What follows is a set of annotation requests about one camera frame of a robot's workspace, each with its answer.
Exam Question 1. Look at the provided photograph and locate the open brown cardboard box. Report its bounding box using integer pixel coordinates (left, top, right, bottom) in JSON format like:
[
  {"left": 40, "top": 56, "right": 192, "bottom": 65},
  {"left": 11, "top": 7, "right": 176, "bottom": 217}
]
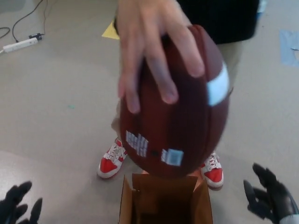
[{"left": 117, "top": 169, "right": 214, "bottom": 224}]

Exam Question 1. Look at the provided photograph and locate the yellow paper sheet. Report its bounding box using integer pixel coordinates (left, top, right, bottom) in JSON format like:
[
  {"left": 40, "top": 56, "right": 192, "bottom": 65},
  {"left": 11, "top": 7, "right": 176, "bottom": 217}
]
[{"left": 101, "top": 22, "right": 120, "bottom": 40}]

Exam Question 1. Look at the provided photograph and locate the person's left red-white sneaker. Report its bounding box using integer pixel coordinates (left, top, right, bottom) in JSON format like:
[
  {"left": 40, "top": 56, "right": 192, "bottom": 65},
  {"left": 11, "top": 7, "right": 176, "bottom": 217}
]
[{"left": 200, "top": 153, "right": 224, "bottom": 190}]

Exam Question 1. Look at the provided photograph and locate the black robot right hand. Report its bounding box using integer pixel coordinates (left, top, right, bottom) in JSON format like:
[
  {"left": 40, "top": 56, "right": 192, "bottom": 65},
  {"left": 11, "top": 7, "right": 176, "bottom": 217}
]
[{"left": 242, "top": 162, "right": 299, "bottom": 224}]

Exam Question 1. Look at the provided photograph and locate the person's red-white sneaker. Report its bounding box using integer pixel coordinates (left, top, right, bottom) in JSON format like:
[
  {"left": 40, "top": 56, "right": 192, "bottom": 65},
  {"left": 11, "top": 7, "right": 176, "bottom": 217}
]
[
  {"left": 97, "top": 137, "right": 128, "bottom": 179},
  {"left": 200, "top": 153, "right": 224, "bottom": 190}
]

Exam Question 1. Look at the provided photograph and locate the person's right hand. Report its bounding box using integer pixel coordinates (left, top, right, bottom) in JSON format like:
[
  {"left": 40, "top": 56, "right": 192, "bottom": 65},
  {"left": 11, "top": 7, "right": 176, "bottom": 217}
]
[{"left": 114, "top": 0, "right": 204, "bottom": 114}]

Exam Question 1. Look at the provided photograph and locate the blue floor tape patch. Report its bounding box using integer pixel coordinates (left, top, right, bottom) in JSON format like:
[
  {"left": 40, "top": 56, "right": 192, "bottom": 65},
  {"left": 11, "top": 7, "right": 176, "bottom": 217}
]
[{"left": 279, "top": 29, "right": 299, "bottom": 68}]

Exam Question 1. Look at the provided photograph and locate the long black floor cable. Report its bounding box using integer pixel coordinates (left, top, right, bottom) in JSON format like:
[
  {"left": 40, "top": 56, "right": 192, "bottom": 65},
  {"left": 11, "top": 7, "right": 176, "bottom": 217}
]
[{"left": 12, "top": 0, "right": 45, "bottom": 43}]

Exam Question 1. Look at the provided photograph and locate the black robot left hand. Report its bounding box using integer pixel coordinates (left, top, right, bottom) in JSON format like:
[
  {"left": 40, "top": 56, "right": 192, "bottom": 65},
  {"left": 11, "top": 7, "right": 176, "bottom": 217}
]
[{"left": 0, "top": 181, "right": 44, "bottom": 224}]

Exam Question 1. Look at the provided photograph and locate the brown leather american football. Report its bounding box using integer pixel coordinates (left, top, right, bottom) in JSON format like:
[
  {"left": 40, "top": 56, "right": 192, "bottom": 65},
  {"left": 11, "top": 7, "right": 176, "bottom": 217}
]
[{"left": 119, "top": 24, "right": 234, "bottom": 177}]

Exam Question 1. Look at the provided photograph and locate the white power strip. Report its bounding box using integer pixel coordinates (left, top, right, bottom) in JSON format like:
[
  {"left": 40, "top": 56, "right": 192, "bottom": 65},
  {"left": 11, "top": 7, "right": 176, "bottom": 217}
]
[{"left": 2, "top": 38, "right": 39, "bottom": 53}]

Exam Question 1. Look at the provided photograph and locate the person's right red-white sneaker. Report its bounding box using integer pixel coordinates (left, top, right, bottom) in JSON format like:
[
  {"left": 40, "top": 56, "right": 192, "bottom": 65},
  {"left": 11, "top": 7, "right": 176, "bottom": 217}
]
[{"left": 97, "top": 137, "right": 128, "bottom": 179}]

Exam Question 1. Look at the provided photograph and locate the person's black shirt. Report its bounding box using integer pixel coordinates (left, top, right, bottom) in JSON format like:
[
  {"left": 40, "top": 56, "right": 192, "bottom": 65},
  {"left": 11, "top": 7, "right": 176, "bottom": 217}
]
[{"left": 179, "top": 0, "right": 260, "bottom": 45}]

